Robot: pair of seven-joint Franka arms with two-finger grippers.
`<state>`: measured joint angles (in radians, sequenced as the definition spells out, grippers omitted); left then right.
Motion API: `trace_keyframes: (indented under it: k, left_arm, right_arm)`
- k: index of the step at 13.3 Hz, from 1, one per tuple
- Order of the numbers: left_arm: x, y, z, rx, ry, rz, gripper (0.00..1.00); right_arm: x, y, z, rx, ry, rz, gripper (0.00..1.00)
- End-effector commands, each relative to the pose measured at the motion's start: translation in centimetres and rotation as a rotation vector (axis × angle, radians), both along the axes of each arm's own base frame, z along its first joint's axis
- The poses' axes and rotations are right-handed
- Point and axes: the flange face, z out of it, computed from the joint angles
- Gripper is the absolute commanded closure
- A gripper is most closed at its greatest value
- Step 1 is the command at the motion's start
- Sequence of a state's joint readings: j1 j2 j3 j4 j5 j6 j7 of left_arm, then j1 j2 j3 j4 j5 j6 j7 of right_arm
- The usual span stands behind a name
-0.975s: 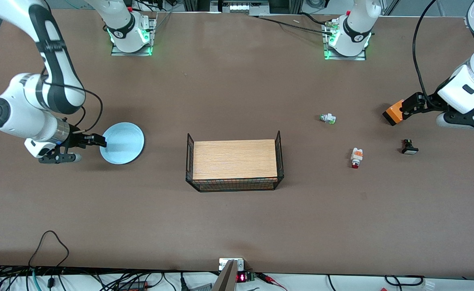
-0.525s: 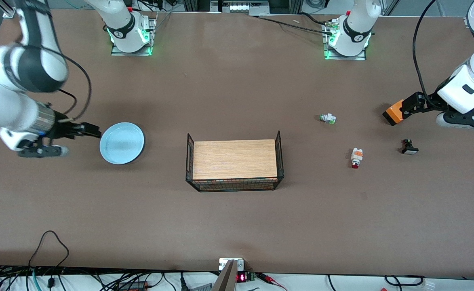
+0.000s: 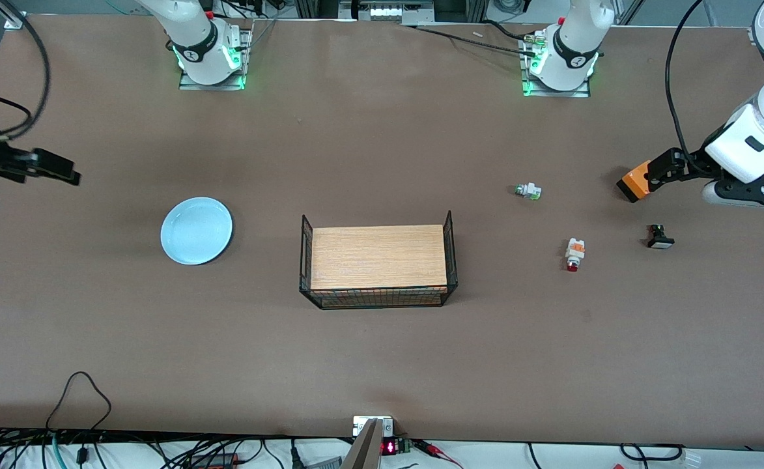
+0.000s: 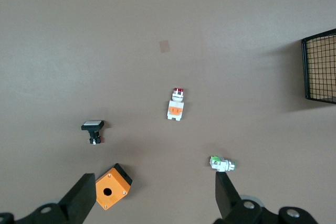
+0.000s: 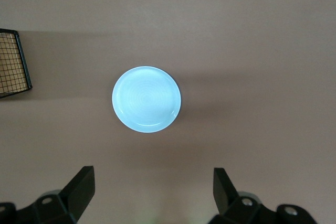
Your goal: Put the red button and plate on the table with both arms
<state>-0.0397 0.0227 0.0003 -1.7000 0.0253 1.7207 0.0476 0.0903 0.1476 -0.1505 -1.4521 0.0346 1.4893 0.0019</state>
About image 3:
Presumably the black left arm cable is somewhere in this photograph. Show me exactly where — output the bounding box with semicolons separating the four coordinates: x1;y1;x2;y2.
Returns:
665;0;708;160

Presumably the black power adapter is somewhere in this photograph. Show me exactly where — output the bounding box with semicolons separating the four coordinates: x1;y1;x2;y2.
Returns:
186;453;240;468

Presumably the long black table cable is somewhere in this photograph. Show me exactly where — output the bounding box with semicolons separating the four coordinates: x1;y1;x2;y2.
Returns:
403;25;542;56

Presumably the red clip lead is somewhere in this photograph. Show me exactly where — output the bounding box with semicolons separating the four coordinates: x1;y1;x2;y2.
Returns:
413;439;466;469

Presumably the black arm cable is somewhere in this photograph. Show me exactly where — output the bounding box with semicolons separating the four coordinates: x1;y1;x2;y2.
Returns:
0;0;52;143
665;0;708;160

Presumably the black looped cable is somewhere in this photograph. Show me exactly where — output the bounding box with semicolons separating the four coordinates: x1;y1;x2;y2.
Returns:
46;371;113;434

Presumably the black cable loop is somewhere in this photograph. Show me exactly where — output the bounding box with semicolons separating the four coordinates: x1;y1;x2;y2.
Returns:
619;443;685;462

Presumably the silver mounting bracket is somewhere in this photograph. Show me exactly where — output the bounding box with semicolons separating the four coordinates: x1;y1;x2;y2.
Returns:
353;416;395;437

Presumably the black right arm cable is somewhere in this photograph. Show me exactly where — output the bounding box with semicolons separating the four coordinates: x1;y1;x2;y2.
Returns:
0;0;52;143

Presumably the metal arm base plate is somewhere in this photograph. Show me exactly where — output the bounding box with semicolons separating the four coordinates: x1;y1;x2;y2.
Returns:
520;31;592;98
178;27;248;92

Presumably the grey rack device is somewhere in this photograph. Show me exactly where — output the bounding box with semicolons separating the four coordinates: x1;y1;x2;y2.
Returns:
339;0;434;23

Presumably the black wire basket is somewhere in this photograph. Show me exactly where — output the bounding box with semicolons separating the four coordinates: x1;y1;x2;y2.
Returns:
299;210;459;310

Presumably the short black table cable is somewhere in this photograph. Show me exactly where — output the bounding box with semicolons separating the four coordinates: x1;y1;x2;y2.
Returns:
483;20;535;41

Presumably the orange button box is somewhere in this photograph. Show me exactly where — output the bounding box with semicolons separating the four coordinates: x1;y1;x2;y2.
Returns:
616;160;656;204

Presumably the red push button switch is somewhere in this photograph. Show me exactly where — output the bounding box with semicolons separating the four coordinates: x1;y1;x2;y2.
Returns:
565;238;586;273

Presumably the black white square button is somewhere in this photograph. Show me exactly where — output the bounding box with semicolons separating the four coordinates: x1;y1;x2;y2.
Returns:
646;223;675;250

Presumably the light blue round plate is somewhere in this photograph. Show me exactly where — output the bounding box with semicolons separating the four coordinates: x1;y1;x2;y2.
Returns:
160;197;233;266

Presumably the tangled cable bundle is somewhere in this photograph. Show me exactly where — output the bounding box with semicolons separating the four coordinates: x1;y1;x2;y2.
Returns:
0;427;291;469

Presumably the grey camera post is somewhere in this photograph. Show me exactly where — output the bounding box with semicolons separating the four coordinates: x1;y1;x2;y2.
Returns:
341;418;384;469

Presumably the wooden board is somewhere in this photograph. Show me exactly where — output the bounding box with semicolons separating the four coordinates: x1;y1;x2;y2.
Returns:
310;225;449;291

